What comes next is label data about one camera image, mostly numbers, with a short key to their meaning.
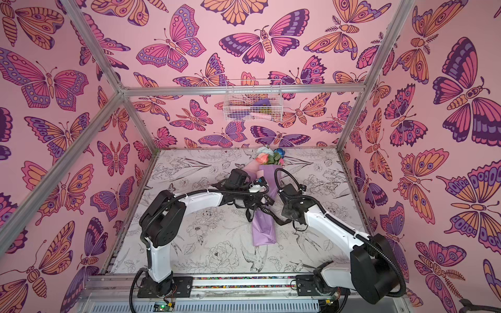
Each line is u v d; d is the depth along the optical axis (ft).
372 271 1.33
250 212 3.05
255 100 3.14
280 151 3.68
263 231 2.68
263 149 3.70
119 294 2.36
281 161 3.59
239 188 2.59
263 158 3.48
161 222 1.66
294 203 2.12
